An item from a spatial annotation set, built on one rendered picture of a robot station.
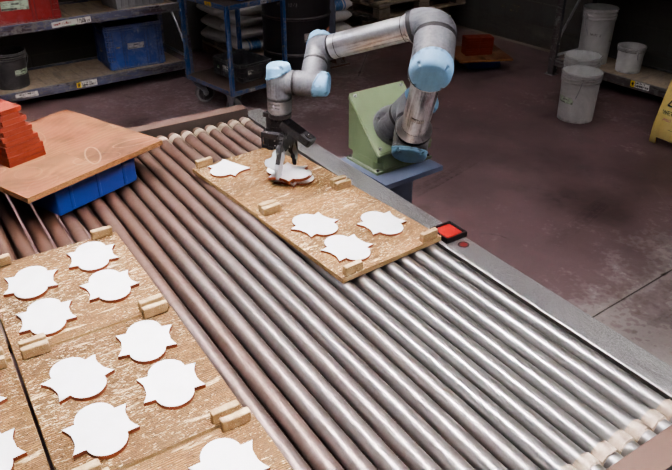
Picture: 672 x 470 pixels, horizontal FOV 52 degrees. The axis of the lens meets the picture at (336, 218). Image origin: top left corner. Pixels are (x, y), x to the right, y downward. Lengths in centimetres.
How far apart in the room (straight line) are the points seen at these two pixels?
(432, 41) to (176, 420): 114
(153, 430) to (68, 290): 55
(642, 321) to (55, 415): 261
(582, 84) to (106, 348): 436
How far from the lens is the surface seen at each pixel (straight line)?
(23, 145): 231
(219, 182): 226
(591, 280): 362
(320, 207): 208
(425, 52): 188
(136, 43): 628
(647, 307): 353
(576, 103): 547
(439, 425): 143
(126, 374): 154
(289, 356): 156
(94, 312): 174
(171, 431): 140
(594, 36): 646
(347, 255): 183
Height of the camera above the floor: 193
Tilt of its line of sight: 29 degrees down
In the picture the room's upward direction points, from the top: straight up
